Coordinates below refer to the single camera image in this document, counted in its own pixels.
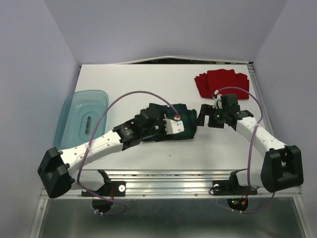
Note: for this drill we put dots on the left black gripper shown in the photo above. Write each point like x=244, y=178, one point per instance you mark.
x=162, y=133

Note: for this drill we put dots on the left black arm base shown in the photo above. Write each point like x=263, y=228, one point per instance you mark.
x=99, y=185

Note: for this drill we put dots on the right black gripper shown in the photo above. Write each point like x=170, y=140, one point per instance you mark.
x=206, y=109

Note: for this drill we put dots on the folded red skirt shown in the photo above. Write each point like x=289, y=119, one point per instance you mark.
x=213, y=80

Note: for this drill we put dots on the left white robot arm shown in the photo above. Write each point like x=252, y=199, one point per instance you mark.
x=58, y=167

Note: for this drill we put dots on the small dark object in bin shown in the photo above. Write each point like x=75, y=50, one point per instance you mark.
x=88, y=125

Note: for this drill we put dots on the aluminium mounting rail frame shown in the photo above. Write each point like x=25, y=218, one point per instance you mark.
x=168, y=183

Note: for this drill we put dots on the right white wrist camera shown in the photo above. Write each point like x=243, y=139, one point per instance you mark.
x=217, y=100

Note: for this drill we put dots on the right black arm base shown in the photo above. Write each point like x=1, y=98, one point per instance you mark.
x=239, y=200

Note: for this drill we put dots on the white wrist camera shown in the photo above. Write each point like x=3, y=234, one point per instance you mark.
x=217, y=100
x=173, y=126

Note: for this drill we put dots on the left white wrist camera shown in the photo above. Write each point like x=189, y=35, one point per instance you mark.
x=173, y=126

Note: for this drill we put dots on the green plaid skirt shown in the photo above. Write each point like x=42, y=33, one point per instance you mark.
x=188, y=117

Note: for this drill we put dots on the blue transparent plastic bin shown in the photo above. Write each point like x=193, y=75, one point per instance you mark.
x=70, y=131

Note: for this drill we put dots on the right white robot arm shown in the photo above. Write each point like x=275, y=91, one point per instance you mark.
x=282, y=164

